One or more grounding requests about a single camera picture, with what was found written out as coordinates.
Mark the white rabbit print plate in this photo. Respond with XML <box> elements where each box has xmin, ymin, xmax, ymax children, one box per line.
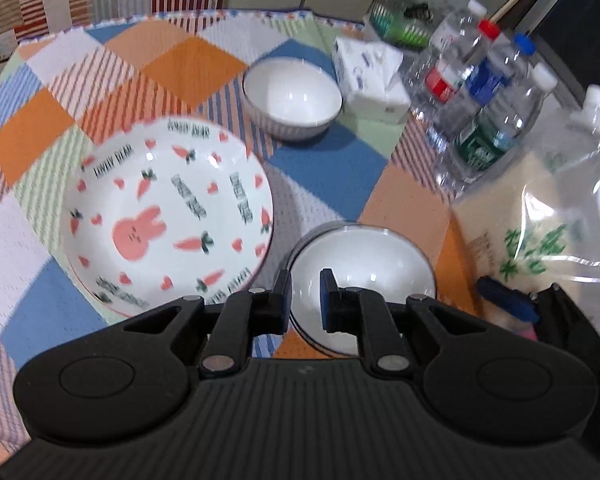
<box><xmin>59</xmin><ymin>117</ymin><xmax>275</xmax><ymax>318</ymax></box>

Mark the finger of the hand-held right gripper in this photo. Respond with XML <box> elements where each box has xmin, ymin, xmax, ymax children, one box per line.
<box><xmin>476</xmin><ymin>276</ymin><xmax>541</xmax><ymax>322</ymax></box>

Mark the plaid patchwork tablecloth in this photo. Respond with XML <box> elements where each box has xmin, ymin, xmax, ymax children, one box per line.
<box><xmin>0</xmin><ymin>7</ymin><xmax>486</xmax><ymax>461</ymax></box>

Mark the clear bag of rice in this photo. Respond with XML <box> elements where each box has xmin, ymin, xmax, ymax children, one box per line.
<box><xmin>450</xmin><ymin>85</ymin><xmax>600</xmax><ymax>366</ymax></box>

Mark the white tissue pack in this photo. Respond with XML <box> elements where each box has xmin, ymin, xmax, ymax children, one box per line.
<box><xmin>331</xmin><ymin>36</ymin><xmax>412</xmax><ymax>123</ymax></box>

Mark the white cap clear water bottle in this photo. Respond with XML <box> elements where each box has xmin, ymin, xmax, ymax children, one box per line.
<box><xmin>405</xmin><ymin>0</ymin><xmax>488</xmax><ymax>111</ymax></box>

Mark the red cap water bottle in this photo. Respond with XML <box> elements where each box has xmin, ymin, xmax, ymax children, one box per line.
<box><xmin>415</xmin><ymin>19</ymin><xmax>501</xmax><ymax>121</ymax></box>

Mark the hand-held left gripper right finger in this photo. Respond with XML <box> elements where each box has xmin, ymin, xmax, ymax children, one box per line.
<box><xmin>319</xmin><ymin>268</ymin><xmax>488</xmax><ymax>376</ymax></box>

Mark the green label water bottle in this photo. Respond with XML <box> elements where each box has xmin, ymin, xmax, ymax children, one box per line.
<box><xmin>437</xmin><ymin>64</ymin><xmax>558</xmax><ymax>186</ymax></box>

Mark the striped patchwork counter cloth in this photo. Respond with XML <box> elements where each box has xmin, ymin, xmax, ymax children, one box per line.
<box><xmin>0</xmin><ymin>0</ymin><xmax>231</xmax><ymax>68</ymax></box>

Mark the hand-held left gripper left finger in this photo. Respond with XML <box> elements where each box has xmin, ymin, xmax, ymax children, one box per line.
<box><xmin>122</xmin><ymin>269</ymin><xmax>294</xmax><ymax>380</ymax></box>

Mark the blue cap water bottle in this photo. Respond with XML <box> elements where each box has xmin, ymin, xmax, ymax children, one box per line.
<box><xmin>430</xmin><ymin>32</ymin><xmax>537</xmax><ymax>136</ymax></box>

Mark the green plastic basket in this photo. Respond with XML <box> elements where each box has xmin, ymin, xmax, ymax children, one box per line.
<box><xmin>365</xmin><ymin>0</ymin><xmax>433</xmax><ymax>48</ymax></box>

